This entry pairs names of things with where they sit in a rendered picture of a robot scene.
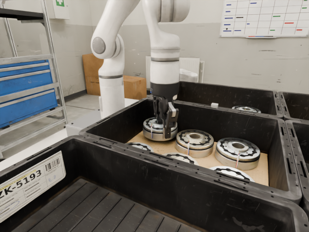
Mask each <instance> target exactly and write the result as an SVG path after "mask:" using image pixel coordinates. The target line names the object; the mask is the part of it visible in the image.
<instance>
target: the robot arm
mask: <svg viewBox="0 0 309 232"><path fill-rule="evenodd" d="M139 2H140V0H108V1H107V4H106V6H105V9H104V12H103V14H102V16H101V19H100V21H99V23H98V25H97V27H96V29H95V31H94V33H93V36H92V40H91V49H92V53H93V54H94V56H95V57H97V58H100V59H104V63H103V65H102V67H101V68H100V69H99V71H98V75H99V84H100V92H101V96H100V97H99V104H100V112H101V119H104V118H106V117H108V116H109V115H111V114H114V113H115V112H117V111H119V110H121V109H123V108H125V97H124V82H123V71H124V67H125V49H124V42H123V39H122V37H121V36H120V35H119V34H118V32H119V29H120V27H121V25H122V24H123V22H124V21H125V19H126V18H127V17H128V16H129V15H130V14H131V12H132V11H133V10H134V9H135V8H136V6H137V5H138V4H139ZM142 6H143V12H144V15H145V18H146V22H147V25H148V29H149V35H150V45H151V65H150V92H151V94H152V95H154V96H153V105H154V115H155V116H156V119H157V123H158V124H163V139H164V140H169V139H171V128H175V127H176V123H177V117H178V113H179V110H178V109H175V108H174V102H173V97H174V96H175V95H177V94H178V93H179V80H181V81H188V82H197V80H198V75H197V73H194V72H191V71H188V70H184V69H180V66H179V54H180V39H179V37H178V36H177V35H175V34H170V33H166V32H164V31H162V30H161V29H160V28H159V26H158V23H159V22H161V23H171V22H172V23H177V22H181V21H183V20H184V19H185V18H186V17H187V16H188V14H189V11H190V0H142ZM166 114H167V115H166Z"/></svg>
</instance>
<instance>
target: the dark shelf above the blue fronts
mask: <svg viewBox="0 0 309 232"><path fill-rule="evenodd" d="M0 17H4V18H15V19H17V20H19V21H21V20H39V19H43V17H44V15H43V13H39V12H29V11H21V10H13V9H5V8H0Z"/></svg>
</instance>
